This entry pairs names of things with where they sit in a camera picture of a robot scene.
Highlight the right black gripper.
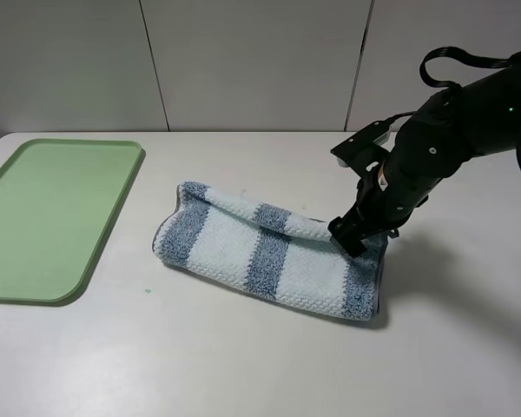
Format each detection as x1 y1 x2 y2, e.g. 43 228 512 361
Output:
328 164 439 256

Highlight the blue white striped towel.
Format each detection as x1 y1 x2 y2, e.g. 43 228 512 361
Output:
152 182 388 321

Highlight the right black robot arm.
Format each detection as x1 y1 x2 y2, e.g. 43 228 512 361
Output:
328 47 521 256

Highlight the green plastic tray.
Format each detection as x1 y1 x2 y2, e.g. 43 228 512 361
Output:
0 139 145 305

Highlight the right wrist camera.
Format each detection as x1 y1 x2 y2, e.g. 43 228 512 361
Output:
330 121 392 174

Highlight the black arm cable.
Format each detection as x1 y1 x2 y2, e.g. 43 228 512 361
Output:
419 46 521 189

